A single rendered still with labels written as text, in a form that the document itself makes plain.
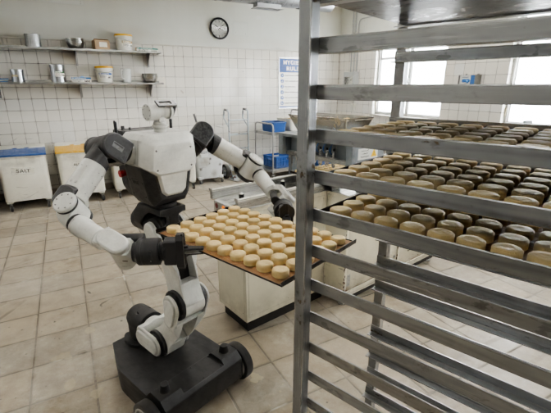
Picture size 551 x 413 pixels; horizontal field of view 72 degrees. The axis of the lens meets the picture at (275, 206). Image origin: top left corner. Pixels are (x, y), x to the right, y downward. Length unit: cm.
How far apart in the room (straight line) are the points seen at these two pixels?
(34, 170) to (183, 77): 252
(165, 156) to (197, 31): 507
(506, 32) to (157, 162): 123
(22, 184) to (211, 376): 422
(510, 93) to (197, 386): 171
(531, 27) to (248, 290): 203
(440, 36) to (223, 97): 603
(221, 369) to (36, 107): 491
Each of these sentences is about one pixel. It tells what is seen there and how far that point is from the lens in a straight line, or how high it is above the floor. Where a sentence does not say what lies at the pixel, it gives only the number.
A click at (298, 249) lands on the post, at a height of 115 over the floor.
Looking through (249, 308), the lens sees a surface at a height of 19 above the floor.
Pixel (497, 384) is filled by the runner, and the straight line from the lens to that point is 138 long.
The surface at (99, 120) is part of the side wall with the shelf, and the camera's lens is 623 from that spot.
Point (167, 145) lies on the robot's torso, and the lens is 159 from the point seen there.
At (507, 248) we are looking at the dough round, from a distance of 78.
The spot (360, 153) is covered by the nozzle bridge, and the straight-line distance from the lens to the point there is 249.
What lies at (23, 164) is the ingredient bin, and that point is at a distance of 565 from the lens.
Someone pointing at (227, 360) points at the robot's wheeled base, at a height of 20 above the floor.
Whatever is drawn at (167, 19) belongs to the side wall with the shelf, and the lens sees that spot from 646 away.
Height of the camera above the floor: 151
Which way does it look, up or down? 18 degrees down
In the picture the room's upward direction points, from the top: straight up
